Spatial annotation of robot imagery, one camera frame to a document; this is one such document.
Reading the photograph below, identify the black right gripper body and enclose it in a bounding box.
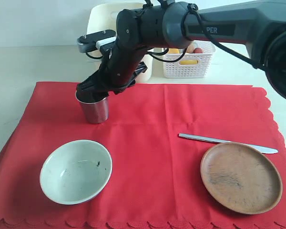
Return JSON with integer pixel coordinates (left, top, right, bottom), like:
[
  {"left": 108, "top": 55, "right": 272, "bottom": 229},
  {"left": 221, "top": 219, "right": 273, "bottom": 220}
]
[{"left": 97, "top": 38, "right": 149, "bottom": 93}]

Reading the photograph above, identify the stainless steel cup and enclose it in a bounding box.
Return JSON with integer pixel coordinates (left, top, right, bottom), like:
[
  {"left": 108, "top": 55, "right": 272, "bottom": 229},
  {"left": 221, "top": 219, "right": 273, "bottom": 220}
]
[{"left": 75, "top": 91, "right": 109, "bottom": 124}]

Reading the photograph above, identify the yellow cheese wedge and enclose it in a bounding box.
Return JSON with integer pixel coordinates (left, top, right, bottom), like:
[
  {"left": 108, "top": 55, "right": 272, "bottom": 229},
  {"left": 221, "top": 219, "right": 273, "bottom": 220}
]
[{"left": 168, "top": 48, "right": 180, "bottom": 54}]

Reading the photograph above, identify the brown egg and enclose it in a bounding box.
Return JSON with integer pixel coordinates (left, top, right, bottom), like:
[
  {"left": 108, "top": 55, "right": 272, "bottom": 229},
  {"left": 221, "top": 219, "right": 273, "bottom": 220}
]
[{"left": 186, "top": 44, "right": 195, "bottom": 53}]

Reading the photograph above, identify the pale green ceramic bowl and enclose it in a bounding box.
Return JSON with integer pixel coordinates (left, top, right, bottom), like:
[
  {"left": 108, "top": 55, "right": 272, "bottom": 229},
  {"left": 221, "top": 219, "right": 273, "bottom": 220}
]
[{"left": 40, "top": 140, "right": 112, "bottom": 205}]

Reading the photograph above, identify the orange red sausage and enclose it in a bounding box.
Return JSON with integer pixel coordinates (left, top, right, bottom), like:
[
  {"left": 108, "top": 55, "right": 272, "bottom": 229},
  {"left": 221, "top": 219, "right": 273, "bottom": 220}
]
[{"left": 193, "top": 48, "right": 204, "bottom": 53}]

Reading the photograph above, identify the round brown wooden plate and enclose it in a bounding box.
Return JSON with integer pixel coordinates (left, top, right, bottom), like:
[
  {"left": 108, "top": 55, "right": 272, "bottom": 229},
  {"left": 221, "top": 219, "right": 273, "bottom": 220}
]
[{"left": 200, "top": 143, "right": 283, "bottom": 215}]

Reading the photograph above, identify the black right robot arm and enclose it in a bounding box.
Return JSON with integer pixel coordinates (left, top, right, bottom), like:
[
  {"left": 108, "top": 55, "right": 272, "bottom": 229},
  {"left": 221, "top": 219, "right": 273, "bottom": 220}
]
[{"left": 77, "top": 0, "right": 286, "bottom": 99}]

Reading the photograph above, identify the cream plastic storage bin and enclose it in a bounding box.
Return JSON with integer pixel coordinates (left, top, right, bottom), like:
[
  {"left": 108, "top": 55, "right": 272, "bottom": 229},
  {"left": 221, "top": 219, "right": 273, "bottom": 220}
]
[{"left": 86, "top": 1, "right": 153, "bottom": 83}]

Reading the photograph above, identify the white perforated plastic basket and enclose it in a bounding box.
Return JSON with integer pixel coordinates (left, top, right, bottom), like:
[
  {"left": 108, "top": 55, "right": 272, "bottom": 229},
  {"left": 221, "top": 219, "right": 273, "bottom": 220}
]
[{"left": 163, "top": 41, "right": 215, "bottom": 79}]

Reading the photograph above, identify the red scalloped table cloth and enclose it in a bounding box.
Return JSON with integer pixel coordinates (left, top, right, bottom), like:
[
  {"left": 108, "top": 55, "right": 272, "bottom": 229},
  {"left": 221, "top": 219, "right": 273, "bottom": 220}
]
[{"left": 0, "top": 82, "right": 286, "bottom": 229}]

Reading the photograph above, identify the silver table knife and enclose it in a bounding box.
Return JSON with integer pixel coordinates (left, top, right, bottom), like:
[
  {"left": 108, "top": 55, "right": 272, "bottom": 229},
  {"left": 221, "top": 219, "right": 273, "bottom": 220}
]
[{"left": 178, "top": 133, "right": 278, "bottom": 154}]

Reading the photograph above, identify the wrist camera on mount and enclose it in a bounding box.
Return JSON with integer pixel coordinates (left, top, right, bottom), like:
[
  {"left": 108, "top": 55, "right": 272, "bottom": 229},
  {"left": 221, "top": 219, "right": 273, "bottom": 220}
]
[{"left": 77, "top": 30, "right": 116, "bottom": 53}]

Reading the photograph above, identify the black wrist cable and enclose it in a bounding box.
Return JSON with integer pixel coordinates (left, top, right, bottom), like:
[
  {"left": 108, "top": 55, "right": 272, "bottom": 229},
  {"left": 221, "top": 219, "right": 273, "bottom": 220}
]
[{"left": 181, "top": 3, "right": 269, "bottom": 72}]

